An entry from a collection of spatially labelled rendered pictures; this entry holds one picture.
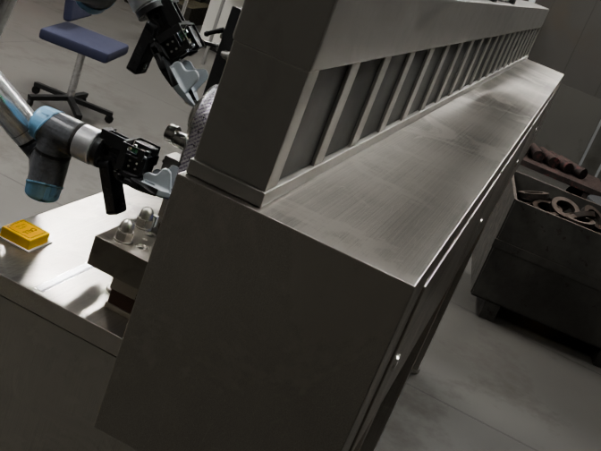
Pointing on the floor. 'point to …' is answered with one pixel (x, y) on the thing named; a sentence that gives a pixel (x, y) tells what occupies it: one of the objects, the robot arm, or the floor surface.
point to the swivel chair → (54, 34)
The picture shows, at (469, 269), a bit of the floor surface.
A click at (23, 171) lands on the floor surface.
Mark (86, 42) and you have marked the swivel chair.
